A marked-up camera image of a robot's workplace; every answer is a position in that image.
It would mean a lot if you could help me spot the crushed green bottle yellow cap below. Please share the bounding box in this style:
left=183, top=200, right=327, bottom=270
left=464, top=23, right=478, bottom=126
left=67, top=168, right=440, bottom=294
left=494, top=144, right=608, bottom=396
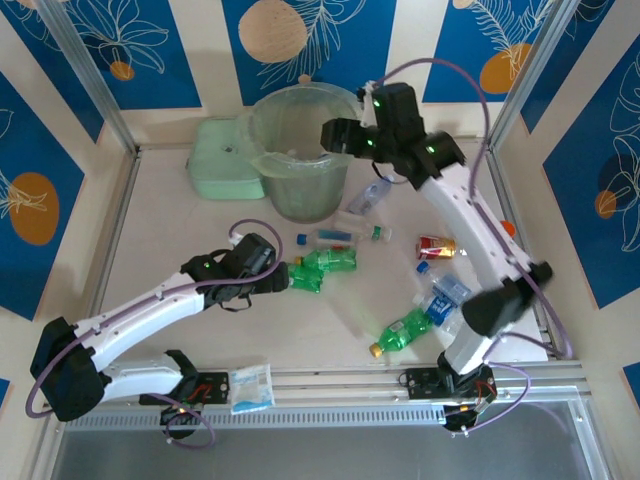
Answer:
left=294, top=248, right=359, bottom=274

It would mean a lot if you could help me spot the clear bottle with lavender label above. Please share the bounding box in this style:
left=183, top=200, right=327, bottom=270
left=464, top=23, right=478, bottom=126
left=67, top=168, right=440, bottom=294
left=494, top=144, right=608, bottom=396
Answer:
left=346, top=173, right=396, bottom=215

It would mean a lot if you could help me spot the green bottle with white label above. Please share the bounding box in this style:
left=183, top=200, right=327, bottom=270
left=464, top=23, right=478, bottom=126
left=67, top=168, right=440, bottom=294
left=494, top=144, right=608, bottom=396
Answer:
left=368, top=307, right=434, bottom=357

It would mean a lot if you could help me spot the clear seda water bottle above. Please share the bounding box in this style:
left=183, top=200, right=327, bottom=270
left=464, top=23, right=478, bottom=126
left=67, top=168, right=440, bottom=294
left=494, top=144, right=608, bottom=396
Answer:
left=415, top=261, right=472, bottom=301

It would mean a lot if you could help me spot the green mesh bin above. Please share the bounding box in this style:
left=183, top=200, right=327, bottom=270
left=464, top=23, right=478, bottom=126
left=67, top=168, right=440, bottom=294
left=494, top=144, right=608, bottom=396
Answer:
left=238, top=82, right=369, bottom=224

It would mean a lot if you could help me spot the clear bottle with green cap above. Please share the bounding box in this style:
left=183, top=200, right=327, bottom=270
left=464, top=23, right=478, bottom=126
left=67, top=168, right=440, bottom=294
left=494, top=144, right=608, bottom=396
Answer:
left=333, top=209, right=394, bottom=244

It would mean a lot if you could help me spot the red drink can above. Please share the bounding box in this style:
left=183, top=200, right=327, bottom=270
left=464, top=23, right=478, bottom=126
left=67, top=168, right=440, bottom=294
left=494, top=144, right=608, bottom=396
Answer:
left=417, top=234, right=458, bottom=262

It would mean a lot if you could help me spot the mint green lidded box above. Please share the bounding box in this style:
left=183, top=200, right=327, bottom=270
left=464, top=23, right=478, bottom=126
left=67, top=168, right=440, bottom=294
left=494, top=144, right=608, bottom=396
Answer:
left=187, top=117, right=266, bottom=201

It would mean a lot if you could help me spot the white wipes packet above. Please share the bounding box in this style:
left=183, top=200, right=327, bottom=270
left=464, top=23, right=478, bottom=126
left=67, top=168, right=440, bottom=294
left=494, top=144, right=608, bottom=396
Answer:
left=229, top=363, right=277, bottom=415

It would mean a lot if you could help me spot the grey metal panel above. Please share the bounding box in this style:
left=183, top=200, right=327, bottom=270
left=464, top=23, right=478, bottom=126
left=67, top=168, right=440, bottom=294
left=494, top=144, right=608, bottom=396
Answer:
left=47, top=402, right=609, bottom=480

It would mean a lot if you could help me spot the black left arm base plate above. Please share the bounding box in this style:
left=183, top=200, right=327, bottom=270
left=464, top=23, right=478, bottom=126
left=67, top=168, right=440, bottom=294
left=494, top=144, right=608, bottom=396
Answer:
left=138, top=369, right=231, bottom=407

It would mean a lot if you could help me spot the aluminium side rail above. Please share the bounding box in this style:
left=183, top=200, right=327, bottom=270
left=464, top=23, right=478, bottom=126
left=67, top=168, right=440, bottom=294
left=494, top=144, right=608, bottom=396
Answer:
left=485, top=144, right=586, bottom=374
left=49, top=149, right=144, bottom=374

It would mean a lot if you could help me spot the long aluminium base rail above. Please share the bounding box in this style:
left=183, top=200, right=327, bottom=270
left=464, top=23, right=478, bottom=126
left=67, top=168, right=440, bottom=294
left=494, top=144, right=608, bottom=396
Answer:
left=42, top=368, right=586, bottom=414

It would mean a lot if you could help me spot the grey slotted cable duct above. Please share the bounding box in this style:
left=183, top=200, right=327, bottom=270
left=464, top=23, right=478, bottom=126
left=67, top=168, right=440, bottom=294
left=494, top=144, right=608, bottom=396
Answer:
left=63, top=405, right=449, bottom=432

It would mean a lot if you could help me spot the aluminium frame post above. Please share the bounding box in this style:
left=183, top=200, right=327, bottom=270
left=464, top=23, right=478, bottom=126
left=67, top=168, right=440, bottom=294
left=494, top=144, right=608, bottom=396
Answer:
left=35, top=0, right=139, bottom=154
left=488, top=0, right=617, bottom=151

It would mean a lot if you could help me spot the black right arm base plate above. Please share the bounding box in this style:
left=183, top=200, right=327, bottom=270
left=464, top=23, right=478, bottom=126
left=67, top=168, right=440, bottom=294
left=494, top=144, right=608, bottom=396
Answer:
left=403, top=367, right=494, bottom=401

